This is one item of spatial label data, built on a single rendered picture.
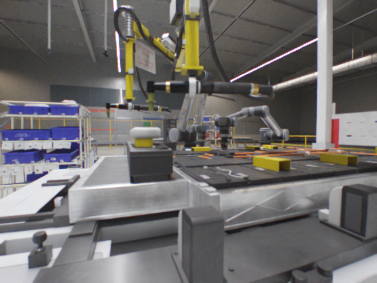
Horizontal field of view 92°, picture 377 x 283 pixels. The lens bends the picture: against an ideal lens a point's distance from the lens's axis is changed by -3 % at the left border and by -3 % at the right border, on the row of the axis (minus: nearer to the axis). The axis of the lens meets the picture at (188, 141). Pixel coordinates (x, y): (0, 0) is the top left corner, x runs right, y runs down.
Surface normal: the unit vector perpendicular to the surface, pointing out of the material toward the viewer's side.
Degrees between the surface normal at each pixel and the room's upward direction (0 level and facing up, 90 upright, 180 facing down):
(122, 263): 0
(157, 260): 0
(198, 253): 90
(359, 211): 90
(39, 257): 90
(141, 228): 90
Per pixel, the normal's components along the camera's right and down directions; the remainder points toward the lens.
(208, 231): 0.33, 0.04
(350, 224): -0.95, 0.01
